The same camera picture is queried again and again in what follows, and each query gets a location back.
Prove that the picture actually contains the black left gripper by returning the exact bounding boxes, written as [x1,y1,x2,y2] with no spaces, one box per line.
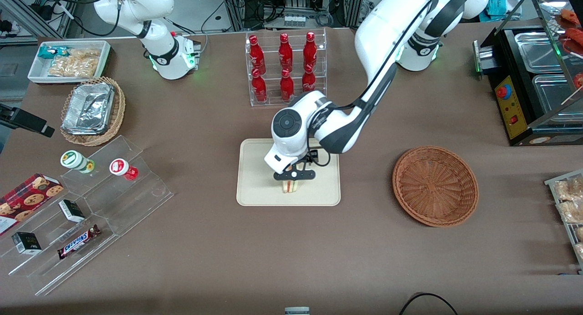
[278,149,320,191]

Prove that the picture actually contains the beige plastic tray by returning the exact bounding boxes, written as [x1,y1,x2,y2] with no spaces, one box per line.
[236,138,341,207]

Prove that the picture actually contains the dark brown wicker basket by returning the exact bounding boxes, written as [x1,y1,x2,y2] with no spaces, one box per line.
[392,145,479,228]

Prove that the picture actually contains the light brown wicker basket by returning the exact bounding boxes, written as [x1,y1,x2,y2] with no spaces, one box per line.
[60,76,126,147]

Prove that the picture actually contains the tray of packaged pastries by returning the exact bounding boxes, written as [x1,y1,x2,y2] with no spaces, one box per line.
[544,169,583,274]

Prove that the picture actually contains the red cola bottle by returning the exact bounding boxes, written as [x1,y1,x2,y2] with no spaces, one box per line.
[251,68,268,103]
[303,31,318,72]
[280,69,295,102]
[278,33,294,73]
[302,64,317,93]
[248,35,266,74]

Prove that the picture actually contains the clear acrylic bottle rack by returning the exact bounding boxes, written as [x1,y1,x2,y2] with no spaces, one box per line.
[245,28,327,107]

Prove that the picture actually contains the clear acrylic stepped stand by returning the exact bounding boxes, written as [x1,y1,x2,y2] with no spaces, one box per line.
[0,134,174,297]

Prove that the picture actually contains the red-lid drink bottle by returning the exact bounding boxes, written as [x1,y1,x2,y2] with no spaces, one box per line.
[109,158,139,181]

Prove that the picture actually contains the stacked foil containers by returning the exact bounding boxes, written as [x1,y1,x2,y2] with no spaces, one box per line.
[61,82,115,136]

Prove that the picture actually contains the green-lid drink bottle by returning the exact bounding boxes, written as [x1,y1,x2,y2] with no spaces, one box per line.
[60,150,96,174]

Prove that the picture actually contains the small black carton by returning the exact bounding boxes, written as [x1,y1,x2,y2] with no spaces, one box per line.
[11,232,42,254]
[58,199,86,223]

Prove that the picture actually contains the snickers chocolate bar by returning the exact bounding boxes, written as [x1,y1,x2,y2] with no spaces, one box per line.
[57,224,102,260]

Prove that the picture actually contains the black food warmer cabinet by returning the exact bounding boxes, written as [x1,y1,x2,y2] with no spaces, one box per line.
[472,0,583,147]

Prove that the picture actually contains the small clear cracker bag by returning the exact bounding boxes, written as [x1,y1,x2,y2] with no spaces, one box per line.
[68,48,102,61]

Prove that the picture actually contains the large clear cracker bag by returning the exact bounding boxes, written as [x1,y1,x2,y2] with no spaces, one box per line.
[48,56,100,78]

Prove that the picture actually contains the red cookie box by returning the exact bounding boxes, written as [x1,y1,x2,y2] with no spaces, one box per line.
[0,173,65,237]

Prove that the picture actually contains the black clamp device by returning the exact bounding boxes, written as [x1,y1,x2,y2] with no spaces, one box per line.
[0,104,55,138]

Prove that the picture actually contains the teal plastic bag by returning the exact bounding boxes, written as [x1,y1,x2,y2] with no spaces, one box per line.
[485,0,520,22]

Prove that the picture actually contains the teal snack packet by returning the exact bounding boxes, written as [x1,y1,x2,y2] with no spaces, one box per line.
[37,46,73,60]

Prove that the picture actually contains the steel warmer pan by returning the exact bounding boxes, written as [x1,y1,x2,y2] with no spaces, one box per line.
[532,74,583,113]
[515,31,565,73]

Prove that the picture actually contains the white rectangular snack bin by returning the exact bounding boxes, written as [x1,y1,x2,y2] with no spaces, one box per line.
[27,40,112,85]

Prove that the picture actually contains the red sausage on stick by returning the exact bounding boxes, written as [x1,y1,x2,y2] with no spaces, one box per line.
[561,73,583,105]
[565,28,583,56]
[559,8,582,27]

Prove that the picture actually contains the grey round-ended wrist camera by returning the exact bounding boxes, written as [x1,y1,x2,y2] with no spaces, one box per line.
[273,168,316,182]

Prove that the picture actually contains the black floor cable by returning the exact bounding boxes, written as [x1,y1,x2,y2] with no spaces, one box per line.
[399,292,458,315]

